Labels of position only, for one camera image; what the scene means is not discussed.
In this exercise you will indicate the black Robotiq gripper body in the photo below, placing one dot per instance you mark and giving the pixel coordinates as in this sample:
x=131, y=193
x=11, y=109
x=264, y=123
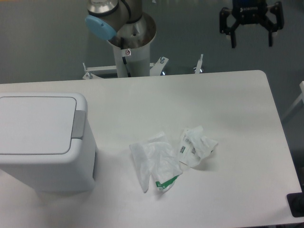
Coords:
x=249, y=11

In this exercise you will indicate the clear plastic bag green stripe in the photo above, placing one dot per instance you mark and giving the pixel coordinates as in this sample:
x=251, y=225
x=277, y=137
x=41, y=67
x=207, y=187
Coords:
x=156, y=158

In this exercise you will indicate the crumpled white barcode packet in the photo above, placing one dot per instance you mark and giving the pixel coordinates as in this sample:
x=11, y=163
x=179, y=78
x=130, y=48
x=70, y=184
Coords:
x=195, y=146

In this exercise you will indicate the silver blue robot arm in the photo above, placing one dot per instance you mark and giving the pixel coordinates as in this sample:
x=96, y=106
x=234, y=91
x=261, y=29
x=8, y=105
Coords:
x=107, y=17

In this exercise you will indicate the black clamp at table edge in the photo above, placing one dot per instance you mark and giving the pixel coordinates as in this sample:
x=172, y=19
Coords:
x=296, y=204

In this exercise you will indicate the white frame at right edge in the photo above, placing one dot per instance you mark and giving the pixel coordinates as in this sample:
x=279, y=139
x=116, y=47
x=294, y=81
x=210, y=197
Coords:
x=295, y=107

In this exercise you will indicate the white push-button trash can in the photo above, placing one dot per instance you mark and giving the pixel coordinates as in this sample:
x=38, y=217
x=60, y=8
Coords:
x=46, y=140

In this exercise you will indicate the white metal base frame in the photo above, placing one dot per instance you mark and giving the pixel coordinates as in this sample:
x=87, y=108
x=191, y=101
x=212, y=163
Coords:
x=160, y=68

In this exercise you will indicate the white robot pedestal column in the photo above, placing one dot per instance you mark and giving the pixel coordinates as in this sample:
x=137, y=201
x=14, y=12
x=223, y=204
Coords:
x=132, y=62

